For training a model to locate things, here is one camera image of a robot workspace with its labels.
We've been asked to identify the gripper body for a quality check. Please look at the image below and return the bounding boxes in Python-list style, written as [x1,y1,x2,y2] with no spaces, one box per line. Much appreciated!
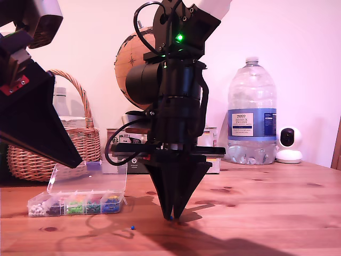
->
[111,100,227,159]

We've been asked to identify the pile of blue pins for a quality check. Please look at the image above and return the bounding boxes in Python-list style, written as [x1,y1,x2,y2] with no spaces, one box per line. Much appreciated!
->
[102,200,120,213]

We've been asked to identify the pile of white pins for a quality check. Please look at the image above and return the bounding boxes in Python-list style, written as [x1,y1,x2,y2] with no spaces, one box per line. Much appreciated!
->
[28,203,45,217]

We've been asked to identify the pile of black pins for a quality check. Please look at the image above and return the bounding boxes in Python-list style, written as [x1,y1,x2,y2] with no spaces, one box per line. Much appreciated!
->
[46,204,65,216]

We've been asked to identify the pile of light green pins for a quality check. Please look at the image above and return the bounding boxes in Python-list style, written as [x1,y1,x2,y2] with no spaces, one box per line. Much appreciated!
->
[66,203,85,215]

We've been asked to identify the pile of dark green pins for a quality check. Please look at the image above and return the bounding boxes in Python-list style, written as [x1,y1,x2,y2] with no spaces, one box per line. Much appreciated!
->
[85,202,102,214]

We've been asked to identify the bottle with white cap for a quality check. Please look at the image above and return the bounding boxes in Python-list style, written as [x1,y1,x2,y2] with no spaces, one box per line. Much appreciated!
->
[53,87,67,118]

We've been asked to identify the dark green cardboard tray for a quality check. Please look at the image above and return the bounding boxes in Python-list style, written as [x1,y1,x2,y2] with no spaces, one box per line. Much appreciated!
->
[117,156,221,175]

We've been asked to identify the dark green bag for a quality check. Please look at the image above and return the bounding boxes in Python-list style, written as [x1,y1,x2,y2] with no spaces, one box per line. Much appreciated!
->
[0,140,11,185]

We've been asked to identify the white cardboard box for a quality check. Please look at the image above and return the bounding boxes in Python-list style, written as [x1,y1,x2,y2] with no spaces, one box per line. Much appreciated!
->
[59,116,86,129]

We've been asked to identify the wicker basket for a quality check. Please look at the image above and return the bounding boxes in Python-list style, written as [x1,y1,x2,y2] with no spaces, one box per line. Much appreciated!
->
[7,69,102,183]

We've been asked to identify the clear plastic pin box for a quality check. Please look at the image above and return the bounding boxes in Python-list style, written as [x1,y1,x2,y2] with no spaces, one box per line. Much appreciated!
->
[27,159,128,218]

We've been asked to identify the clear case with blue latch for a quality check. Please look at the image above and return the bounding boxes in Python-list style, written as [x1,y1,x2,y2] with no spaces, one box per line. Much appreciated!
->
[85,154,128,174]

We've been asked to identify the cork globe on stand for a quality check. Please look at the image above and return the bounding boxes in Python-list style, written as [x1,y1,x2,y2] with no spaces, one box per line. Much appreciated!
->
[113,20,160,112]

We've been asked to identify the large clear water bottle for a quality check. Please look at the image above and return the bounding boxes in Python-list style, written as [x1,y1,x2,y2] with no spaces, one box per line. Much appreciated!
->
[218,57,278,165]

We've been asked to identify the wooden chair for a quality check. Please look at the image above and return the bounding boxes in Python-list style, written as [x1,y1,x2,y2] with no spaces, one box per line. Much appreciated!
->
[330,130,341,171]

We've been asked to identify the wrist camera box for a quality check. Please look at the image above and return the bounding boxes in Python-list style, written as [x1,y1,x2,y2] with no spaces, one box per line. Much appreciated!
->
[121,110,155,134]
[15,0,64,51]

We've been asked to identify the thin black cable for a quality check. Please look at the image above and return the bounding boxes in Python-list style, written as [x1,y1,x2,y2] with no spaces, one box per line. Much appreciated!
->
[133,1,171,58]
[104,118,151,166]

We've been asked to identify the small white round camera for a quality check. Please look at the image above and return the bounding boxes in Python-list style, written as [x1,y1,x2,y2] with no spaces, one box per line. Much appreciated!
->
[275,127,303,164]

